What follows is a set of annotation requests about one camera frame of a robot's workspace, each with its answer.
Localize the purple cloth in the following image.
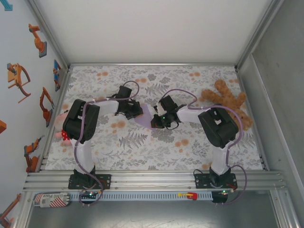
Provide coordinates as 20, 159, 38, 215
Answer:
133, 104, 159, 133

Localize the floral tablecloth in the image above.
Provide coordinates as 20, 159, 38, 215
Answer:
45, 65, 265, 171

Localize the brown teddy bear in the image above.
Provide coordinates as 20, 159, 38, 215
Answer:
201, 79, 254, 131

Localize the pink plush toy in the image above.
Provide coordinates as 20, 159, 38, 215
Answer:
55, 110, 73, 147

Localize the red yellow connector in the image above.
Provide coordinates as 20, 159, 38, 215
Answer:
178, 191, 198, 200

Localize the red striped printed pack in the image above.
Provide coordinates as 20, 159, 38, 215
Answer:
32, 192, 71, 208

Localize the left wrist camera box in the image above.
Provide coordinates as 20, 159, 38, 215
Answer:
118, 85, 133, 100

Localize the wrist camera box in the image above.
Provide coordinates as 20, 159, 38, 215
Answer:
158, 95, 177, 112
118, 85, 133, 100

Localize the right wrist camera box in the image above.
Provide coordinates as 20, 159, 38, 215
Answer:
158, 95, 177, 112

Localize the aluminium frame cross bar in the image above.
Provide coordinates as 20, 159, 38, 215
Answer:
68, 62, 238, 67

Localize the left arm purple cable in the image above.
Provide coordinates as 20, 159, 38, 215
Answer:
75, 80, 141, 208

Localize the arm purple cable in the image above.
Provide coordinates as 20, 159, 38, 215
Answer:
75, 80, 141, 208
163, 89, 249, 206

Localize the aluminium mounting rail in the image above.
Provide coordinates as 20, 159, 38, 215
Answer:
22, 170, 288, 192

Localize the aluminium side rail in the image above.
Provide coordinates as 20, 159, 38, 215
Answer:
39, 67, 72, 171
236, 67, 270, 171

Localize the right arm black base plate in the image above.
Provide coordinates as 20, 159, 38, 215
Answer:
194, 172, 238, 190

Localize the white slotted cable duct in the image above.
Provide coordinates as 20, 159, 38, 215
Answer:
68, 191, 213, 200

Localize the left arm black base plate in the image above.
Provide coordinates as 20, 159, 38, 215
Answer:
68, 174, 112, 190

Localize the blue orange wall sticker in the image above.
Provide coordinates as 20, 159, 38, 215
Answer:
52, 59, 64, 92

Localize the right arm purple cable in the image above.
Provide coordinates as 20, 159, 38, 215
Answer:
163, 89, 249, 206

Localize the aluminium frame post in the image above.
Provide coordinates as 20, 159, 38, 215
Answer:
27, 0, 72, 69
234, 0, 287, 72

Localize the orange claw machine wall sticker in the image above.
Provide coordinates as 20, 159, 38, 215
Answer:
6, 63, 31, 103

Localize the aluminium frame leg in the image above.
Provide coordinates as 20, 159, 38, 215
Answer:
269, 190, 301, 228
13, 191, 34, 228

